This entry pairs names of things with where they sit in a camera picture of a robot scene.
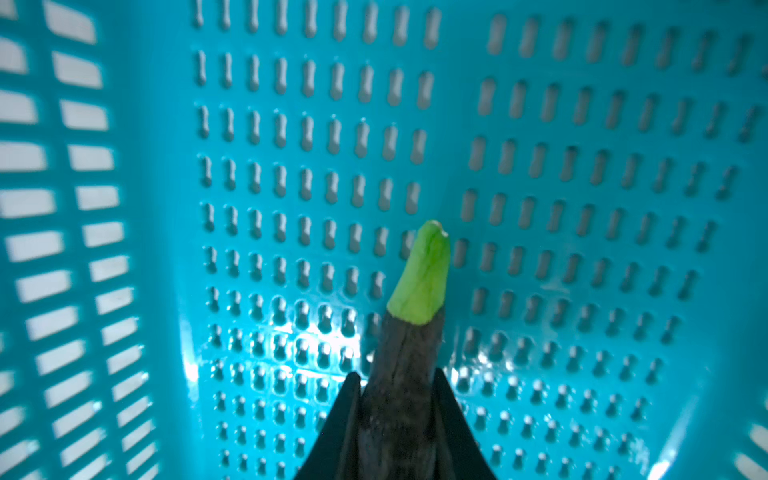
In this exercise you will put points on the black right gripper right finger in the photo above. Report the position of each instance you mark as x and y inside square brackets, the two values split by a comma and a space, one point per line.
[457, 453]

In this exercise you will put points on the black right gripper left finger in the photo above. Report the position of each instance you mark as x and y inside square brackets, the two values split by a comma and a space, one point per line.
[334, 454]

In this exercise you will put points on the dark toy eggplant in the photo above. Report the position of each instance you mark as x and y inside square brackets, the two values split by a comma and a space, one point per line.
[396, 433]

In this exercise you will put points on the teal plastic basket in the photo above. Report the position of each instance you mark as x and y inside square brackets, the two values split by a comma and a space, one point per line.
[206, 205]

